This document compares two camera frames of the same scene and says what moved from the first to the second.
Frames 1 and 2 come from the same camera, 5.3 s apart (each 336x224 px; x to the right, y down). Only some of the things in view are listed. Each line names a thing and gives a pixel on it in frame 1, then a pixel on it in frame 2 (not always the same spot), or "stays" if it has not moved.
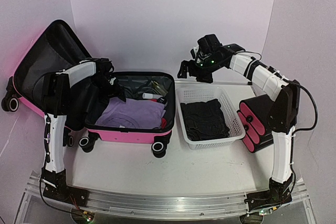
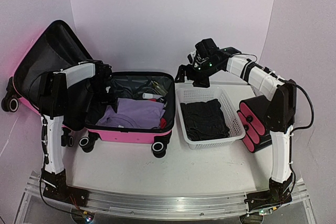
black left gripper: [121, 93] to [110, 101]
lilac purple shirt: [130, 113] stays
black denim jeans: [205, 119] stays
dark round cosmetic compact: [162, 99] stays
